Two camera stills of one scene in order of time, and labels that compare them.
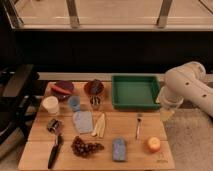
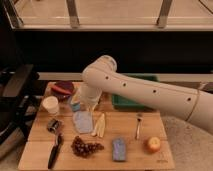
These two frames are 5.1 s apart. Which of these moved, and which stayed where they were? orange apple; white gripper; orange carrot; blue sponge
Moved: white gripper
Stayed: orange apple; orange carrot; blue sponge
